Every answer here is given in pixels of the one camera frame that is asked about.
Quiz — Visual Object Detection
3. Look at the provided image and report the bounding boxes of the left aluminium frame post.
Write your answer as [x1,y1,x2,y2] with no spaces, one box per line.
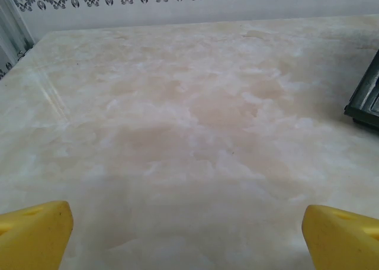
[0,0,38,60]

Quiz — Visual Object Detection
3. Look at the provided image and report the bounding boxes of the black plastic bin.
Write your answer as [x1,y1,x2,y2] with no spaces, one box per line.
[343,49,379,126]

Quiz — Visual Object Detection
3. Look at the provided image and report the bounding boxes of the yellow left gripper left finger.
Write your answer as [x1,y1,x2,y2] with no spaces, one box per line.
[0,200,75,270]

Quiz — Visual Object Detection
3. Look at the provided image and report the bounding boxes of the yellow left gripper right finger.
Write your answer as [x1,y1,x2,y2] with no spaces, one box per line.
[301,204,379,270]

